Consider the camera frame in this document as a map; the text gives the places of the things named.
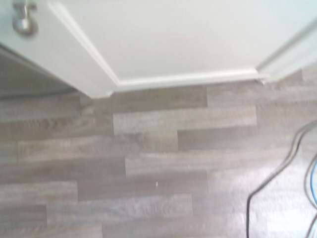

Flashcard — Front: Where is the silver round door knob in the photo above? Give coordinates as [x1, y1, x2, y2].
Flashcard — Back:
[12, 0, 39, 37]

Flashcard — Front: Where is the blue cable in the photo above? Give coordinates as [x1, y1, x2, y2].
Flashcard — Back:
[310, 158, 317, 211]

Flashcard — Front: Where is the black floor cable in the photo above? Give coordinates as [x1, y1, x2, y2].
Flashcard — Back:
[246, 120, 317, 238]

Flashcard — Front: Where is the white cabinet door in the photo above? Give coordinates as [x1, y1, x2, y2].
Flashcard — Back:
[0, 0, 264, 99]

